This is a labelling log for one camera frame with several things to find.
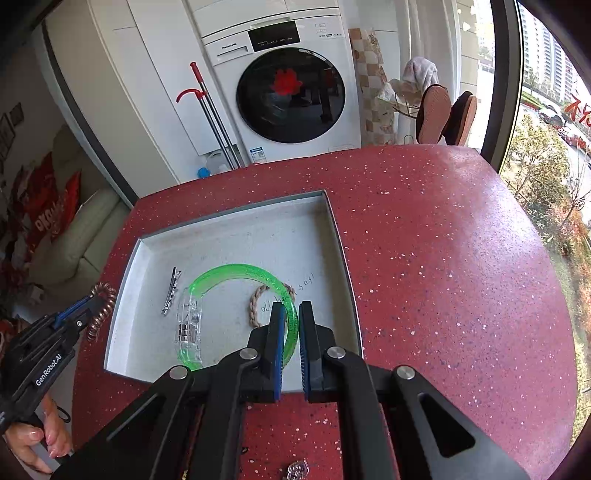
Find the white washing machine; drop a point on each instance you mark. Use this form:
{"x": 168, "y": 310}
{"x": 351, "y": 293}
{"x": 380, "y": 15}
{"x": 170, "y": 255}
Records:
{"x": 341, "y": 69}

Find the person's left hand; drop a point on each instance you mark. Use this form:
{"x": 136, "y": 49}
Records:
{"x": 23, "y": 436}

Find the red cushion white letters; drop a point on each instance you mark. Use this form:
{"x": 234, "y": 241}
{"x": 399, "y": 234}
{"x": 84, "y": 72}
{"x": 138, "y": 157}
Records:
{"x": 46, "y": 217}

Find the white jug blue cap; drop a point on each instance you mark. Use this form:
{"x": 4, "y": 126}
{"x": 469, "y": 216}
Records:
{"x": 217, "y": 164}

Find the brown slipper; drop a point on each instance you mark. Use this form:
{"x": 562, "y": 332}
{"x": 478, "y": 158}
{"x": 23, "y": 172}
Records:
{"x": 431, "y": 115}
{"x": 464, "y": 117}

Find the beige patterned cloth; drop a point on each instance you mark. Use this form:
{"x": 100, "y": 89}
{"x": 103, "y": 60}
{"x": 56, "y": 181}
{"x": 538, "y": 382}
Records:
{"x": 392, "y": 94}

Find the small dark picture frame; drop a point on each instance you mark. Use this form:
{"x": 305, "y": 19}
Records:
{"x": 16, "y": 114}

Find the large dark picture frame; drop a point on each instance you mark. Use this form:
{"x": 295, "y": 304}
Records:
{"x": 4, "y": 136}

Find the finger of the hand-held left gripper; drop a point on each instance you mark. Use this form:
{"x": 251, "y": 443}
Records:
{"x": 74, "y": 308}
{"x": 87, "y": 323}

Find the green translucent bangle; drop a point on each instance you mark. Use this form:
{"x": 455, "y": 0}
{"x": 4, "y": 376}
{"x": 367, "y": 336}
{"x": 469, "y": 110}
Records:
{"x": 231, "y": 270}

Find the white tall cabinet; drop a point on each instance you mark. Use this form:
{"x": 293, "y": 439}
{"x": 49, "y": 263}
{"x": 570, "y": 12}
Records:
{"x": 138, "y": 69}

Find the grey shallow tray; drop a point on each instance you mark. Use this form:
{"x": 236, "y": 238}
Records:
{"x": 258, "y": 240}

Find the dark window frame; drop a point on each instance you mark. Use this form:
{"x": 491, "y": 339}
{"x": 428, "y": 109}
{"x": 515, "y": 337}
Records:
{"x": 503, "y": 92}

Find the cream leather sofa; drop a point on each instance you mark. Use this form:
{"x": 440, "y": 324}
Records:
{"x": 87, "y": 230}

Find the silver metal hair clip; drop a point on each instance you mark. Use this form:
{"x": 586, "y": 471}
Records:
{"x": 170, "y": 295}

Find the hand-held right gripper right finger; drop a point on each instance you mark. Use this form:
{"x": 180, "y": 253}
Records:
{"x": 304, "y": 357}

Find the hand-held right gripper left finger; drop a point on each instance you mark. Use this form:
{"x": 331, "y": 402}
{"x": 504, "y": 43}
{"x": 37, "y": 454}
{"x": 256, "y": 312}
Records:
{"x": 278, "y": 350}

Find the checkered beige panel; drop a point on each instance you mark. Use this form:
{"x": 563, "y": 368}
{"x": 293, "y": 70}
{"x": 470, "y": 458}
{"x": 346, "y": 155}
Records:
{"x": 369, "y": 69}

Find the white pink towel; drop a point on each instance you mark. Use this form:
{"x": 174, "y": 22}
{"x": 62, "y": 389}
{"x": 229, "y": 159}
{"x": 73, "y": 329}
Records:
{"x": 420, "y": 71}

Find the grey door frame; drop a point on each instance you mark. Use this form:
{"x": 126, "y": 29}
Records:
{"x": 92, "y": 134}

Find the silver charm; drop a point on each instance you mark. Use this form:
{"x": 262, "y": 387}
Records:
{"x": 295, "y": 470}

